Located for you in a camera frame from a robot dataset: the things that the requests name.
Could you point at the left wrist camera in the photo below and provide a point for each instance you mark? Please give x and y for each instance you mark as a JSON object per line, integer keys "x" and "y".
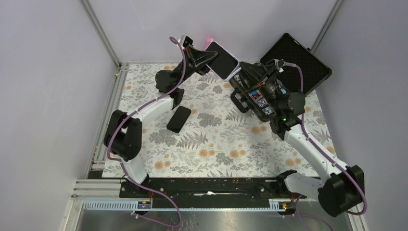
{"x": 185, "y": 41}

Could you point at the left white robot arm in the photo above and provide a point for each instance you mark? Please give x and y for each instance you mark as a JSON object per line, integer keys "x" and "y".
{"x": 123, "y": 136}

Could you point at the pink metronome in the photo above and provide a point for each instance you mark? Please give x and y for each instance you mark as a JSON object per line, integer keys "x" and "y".
{"x": 209, "y": 40}

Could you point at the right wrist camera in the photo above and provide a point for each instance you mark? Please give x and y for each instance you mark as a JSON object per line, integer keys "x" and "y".
{"x": 279, "y": 65}

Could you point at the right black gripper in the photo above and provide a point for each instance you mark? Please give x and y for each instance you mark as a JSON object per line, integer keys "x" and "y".
{"x": 251, "y": 76}

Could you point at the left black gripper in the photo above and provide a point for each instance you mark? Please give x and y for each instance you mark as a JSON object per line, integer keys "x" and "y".
{"x": 197, "y": 58}

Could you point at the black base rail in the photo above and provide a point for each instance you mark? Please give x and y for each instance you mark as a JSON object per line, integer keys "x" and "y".
{"x": 209, "y": 193}

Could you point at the floral table mat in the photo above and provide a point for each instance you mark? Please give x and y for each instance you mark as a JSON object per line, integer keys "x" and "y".
{"x": 217, "y": 140}

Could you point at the black poker chip case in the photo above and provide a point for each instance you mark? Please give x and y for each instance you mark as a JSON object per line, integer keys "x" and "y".
{"x": 290, "y": 50}

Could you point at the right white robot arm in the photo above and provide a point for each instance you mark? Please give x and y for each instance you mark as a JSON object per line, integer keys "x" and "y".
{"x": 340, "y": 187}

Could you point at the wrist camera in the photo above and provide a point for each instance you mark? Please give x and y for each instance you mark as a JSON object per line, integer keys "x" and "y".
{"x": 185, "y": 41}
{"x": 279, "y": 65}

